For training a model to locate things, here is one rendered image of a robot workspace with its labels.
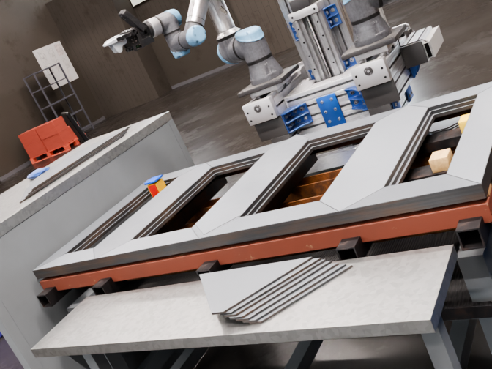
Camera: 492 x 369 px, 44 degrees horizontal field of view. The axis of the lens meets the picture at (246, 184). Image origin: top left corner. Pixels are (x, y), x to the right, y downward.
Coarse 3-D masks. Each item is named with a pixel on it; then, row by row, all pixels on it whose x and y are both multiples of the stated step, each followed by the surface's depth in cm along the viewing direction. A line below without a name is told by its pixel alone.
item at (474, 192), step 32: (256, 160) 230; (192, 192) 228; (448, 192) 132; (480, 192) 129; (160, 224) 209; (224, 224) 173; (288, 224) 155; (320, 224) 151; (128, 256) 188; (160, 256) 182
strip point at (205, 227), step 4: (232, 216) 176; (236, 216) 175; (212, 220) 180; (216, 220) 179; (220, 220) 177; (224, 220) 176; (228, 220) 174; (196, 224) 184; (200, 224) 182; (204, 224) 180; (208, 224) 179; (212, 224) 177; (216, 224) 176; (220, 224) 174; (200, 228) 178; (204, 228) 177; (208, 228) 175; (212, 228) 174; (204, 232) 174; (208, 232) 173
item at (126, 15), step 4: (120, 12) 238; (124, 12) 237; (128, 12) 238; (120, 16) 239; (124, 16) 238; (128, 16) 238; (132, 16) 239; (124, 20) 242; (128, 20) 240; (132, 20) 239; (136, 20) 240; (132, 24) 242; (136, 24) 240; (140, 24) 241; (140, 28) 242; (144, 28) 243
